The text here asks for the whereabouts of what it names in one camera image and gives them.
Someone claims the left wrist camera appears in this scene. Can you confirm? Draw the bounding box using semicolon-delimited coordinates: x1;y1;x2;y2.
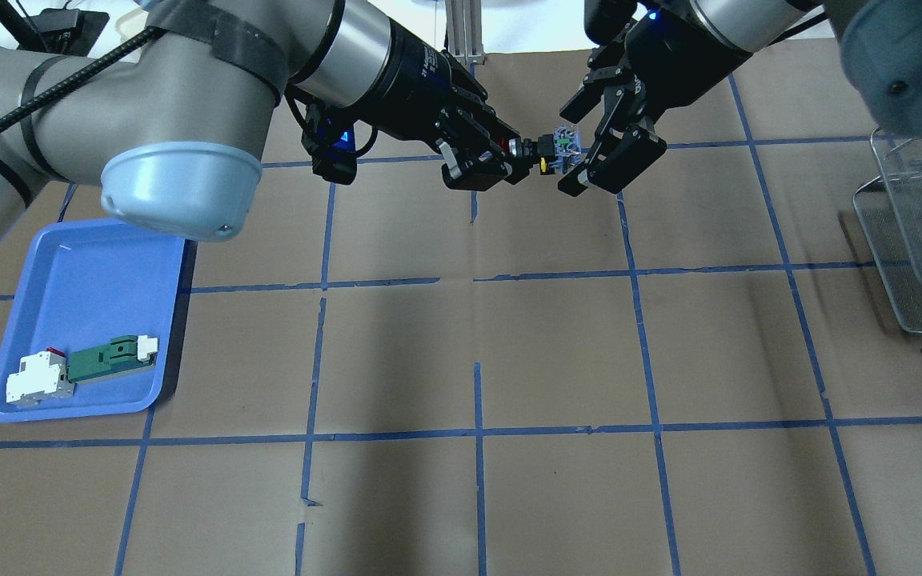
303;102;359;186

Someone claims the green terminal block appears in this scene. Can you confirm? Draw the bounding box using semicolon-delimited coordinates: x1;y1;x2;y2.
66;334;158;384

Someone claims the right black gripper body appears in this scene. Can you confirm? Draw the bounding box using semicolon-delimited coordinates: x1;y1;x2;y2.
584;1;750;138

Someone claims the black camera cable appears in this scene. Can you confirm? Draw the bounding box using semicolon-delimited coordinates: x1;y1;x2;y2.
0;28;166;169

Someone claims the blue plastic tray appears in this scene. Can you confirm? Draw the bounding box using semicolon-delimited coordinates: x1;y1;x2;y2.
0;218;194;423

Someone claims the black device on desk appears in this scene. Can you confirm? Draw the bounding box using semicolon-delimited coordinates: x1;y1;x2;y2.
30;8;110;56

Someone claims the white circuit breaker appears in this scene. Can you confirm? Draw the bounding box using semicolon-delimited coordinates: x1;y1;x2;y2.
5;349;74;407

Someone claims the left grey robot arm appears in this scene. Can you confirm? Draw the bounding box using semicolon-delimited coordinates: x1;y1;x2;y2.
0;1;535;242

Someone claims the red push button switch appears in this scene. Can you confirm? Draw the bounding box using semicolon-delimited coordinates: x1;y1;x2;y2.
510;125;584;175

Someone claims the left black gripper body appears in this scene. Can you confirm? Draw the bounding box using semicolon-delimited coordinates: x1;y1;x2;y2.
365;22;501;159

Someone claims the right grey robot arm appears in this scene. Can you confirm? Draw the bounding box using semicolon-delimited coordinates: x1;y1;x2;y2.
559;1;922;197

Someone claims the aluminium frame post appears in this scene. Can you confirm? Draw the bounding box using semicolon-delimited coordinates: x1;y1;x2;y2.
445;0;484;66

